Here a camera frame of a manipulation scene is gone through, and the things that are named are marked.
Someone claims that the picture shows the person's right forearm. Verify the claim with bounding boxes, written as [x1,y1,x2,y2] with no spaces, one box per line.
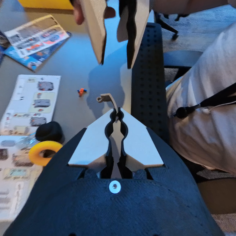
[153,0,236,15]

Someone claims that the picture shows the grey desk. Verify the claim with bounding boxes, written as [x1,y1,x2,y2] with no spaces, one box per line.
[0,0,155,221]

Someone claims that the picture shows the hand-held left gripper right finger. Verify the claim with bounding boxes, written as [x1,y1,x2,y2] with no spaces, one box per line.
[118,107,164,177]

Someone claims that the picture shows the person's right hand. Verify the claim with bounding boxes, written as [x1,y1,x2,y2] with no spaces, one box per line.
[70,0,116,25]

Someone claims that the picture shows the nested yellow storage bins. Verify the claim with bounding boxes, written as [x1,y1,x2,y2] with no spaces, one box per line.
[17,0,74,10]

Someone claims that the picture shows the black foam wheel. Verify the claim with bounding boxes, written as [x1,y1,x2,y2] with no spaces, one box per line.
[35,121,64,143]

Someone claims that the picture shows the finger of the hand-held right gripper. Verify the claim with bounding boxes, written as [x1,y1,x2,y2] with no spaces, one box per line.
[81,0,108,65]
[119,0,150,69]

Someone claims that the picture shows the black chair base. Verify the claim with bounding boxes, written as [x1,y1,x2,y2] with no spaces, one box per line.
[154,11,190,40]

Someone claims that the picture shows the yellow foam ring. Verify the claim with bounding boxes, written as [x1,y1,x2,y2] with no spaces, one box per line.
[29,141,63,167]

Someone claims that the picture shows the open instruction booklet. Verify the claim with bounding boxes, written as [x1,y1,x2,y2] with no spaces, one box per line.
[0,75,61,221]

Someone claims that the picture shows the grey angled brick piece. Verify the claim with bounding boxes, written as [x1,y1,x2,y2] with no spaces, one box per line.
[96,93,120,122]

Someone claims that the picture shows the printed sticker sheet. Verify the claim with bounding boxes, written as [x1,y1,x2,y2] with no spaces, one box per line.
[4,14,70,56]

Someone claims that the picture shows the clear bag of brick parts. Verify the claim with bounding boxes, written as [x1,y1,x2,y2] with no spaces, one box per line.
[17,133,40,150]

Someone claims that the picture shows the person's torso in white shirt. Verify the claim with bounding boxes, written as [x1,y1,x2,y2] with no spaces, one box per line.
[166,22,236,174]

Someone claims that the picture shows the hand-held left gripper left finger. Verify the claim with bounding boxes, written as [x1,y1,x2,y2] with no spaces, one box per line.
[68,108,115,178]

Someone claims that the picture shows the small colourful booklet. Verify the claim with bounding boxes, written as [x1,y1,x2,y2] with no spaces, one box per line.
[0,30,72,72]

